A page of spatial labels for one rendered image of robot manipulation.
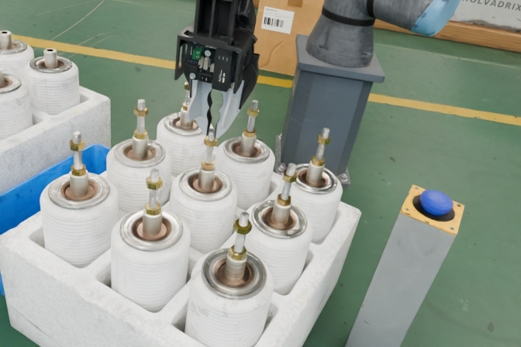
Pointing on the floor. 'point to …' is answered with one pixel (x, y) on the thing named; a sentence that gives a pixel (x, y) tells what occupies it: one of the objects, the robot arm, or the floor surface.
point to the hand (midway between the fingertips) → (214, 125)
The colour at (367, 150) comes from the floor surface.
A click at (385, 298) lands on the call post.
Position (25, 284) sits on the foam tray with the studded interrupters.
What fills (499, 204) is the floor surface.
